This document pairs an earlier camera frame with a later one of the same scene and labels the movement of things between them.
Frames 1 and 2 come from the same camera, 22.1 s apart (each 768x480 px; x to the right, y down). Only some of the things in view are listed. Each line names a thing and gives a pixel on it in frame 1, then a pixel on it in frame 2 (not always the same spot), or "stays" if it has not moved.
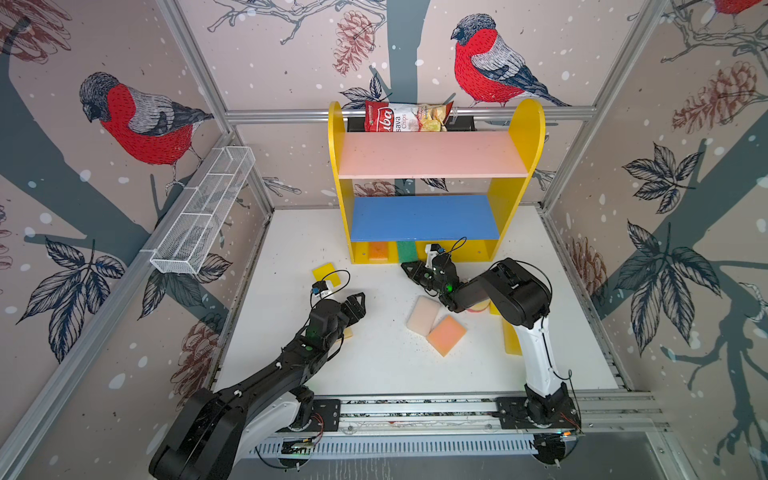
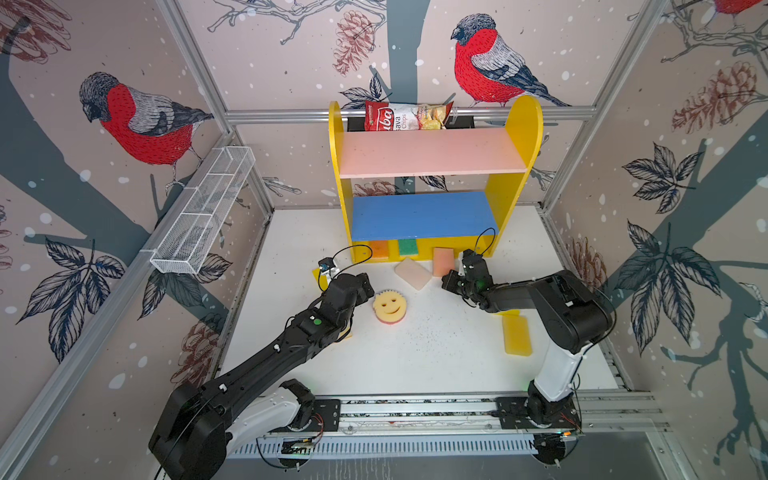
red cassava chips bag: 380,116 stays
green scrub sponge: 407,251 stays
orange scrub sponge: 378,251 stays
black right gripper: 416,272 → 448,282
